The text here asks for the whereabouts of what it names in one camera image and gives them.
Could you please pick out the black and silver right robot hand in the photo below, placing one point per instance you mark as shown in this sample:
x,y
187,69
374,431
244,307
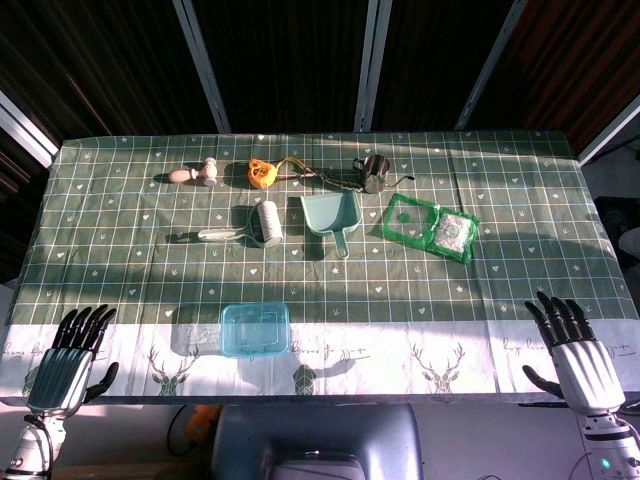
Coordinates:
x,y
590,370

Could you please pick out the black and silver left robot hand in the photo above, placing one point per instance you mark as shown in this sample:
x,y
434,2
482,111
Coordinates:
x,y
60,372

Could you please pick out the clear blue plastic container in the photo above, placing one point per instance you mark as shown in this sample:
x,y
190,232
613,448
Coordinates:
x,y
255,325

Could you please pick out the orange tool under table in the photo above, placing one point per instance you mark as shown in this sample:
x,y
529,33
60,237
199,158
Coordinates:
x,y
202,422

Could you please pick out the green zip bag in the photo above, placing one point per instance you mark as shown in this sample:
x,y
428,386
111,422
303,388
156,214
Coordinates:
x,y
430,227

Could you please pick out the white lint roller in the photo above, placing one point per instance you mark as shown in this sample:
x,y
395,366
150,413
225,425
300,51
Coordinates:
x,y
265,223

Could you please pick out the grey robot torso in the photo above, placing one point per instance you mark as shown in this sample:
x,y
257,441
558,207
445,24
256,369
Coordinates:
x,y
315,445

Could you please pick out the green checked tablecloth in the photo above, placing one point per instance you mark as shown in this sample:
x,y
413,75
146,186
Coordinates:
x,y
320,280

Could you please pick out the orange tape measure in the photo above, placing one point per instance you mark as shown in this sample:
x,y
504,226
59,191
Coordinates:
x,y
261,173

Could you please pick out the steel gooseneck kettle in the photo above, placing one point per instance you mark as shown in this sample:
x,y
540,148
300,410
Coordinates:
x,y
375,172

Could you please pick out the light blue dustpan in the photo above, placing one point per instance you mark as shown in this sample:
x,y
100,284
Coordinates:
x,y
330,212

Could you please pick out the aluminium frame bar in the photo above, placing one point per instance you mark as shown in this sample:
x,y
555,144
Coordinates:
x,y
371,65
490,65
202,65
610,130
27,130

